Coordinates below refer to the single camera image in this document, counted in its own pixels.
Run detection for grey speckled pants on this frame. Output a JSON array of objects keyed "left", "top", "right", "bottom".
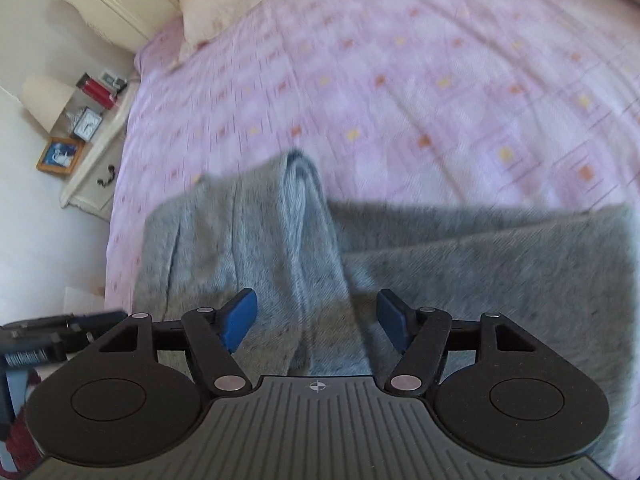
[{"left": 130, "top": 146, "right": 640, "bottom": 466}]

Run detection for small alarm clock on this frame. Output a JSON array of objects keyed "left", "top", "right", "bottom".
[{"left": 72, "top": 107, "right": 103, "bottom": 143}]

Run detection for cream nightstand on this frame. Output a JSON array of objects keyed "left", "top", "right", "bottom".
[{"left": 58, "top": 75, "right": 140, "bottom": 222}]

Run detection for white table lamp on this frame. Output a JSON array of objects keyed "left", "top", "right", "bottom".
[{"left": 18, "top": 76, "right": 75, "bottom": 133}]

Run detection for pink patterned bed sheet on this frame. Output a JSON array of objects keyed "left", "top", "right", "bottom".
[{"left": 106, "top": 0, "right": 639, "bottom": 309}]

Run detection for red thermos bottle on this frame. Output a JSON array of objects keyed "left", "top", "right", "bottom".
[{"left": 76, "top": 73, "right": 117, "bottom": 110}]

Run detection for small white charger cube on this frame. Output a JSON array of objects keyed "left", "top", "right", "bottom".
[{"left": 100, "top": 70, "right": 128, "bottom": 94}]

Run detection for black drawer handle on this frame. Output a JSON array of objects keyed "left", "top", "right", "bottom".
[{"left": 96, "top": 165, "right": 116, "bottom": 188}]

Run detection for wooden photo frame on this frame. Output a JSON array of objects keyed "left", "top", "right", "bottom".
[{"left": 36, "top": 138, "right": 85, "bottom": 176}]

